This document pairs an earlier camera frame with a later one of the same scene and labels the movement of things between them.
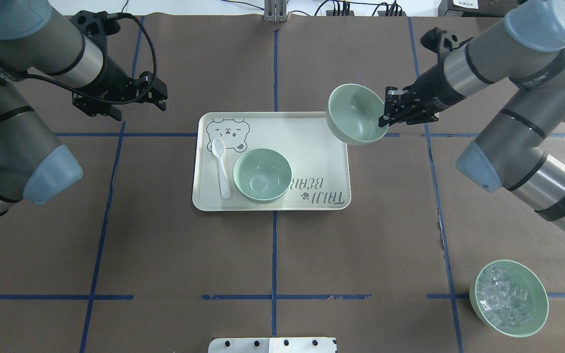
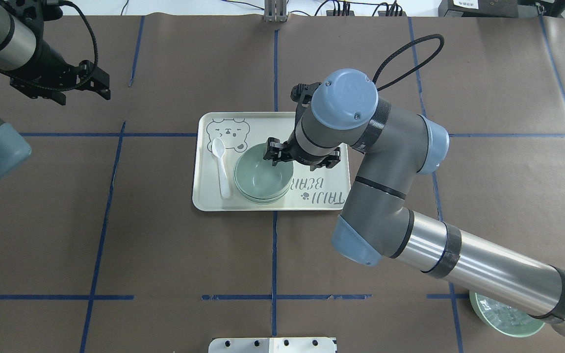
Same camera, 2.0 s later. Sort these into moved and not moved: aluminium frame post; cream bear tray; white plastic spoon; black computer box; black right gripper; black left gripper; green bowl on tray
Moved: black left gripper; black right gripper
Not moved: cream bear tray; aluminium frame post; green bowl on tray; black computer box; white plastic spoon
